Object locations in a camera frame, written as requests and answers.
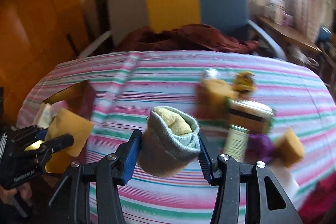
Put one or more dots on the yellow plush toy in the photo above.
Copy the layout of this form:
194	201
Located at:
244	82

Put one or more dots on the green olive carton box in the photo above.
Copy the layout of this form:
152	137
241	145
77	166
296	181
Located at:
236	142

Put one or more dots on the grey yellow sock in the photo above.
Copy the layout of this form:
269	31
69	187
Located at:
169	143

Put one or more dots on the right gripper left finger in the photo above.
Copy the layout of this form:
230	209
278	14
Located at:
70	200

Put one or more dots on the wooden desk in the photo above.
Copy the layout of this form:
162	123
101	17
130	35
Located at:
290	35

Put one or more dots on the gold cardboard tray box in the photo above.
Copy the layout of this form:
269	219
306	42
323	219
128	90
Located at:
71	110

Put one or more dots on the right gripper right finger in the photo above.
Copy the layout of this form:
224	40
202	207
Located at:
266	200

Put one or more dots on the striped pink green bedsheet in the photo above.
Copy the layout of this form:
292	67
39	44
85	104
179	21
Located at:
129	84

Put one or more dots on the white plaster head figurine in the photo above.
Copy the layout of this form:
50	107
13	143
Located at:
210	74

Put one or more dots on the person left hand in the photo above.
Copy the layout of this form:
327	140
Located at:
24	190

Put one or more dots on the blue bag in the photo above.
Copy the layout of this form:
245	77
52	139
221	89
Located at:
324	35

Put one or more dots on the white boxes on desk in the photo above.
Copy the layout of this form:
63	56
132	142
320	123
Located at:
275	11

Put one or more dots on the green cracker packet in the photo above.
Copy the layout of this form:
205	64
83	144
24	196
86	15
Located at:
252	115

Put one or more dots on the maroon crumpled blanket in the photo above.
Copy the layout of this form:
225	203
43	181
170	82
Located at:
191	37

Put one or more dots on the pink tissue pack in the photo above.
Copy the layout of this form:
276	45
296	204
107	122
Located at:
57	106

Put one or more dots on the red cloth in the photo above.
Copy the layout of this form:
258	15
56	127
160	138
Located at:
319	207

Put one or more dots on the grey yellow blue headboard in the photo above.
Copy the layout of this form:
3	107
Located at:
230	17

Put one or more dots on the white foam block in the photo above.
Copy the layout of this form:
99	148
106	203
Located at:
286	179

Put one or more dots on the purple bag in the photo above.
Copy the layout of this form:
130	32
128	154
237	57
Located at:
260	148

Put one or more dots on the orange wooden wardrobe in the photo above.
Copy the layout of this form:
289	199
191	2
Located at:
36	35

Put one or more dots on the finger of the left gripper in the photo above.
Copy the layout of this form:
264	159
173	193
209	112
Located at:
22	138
46	149

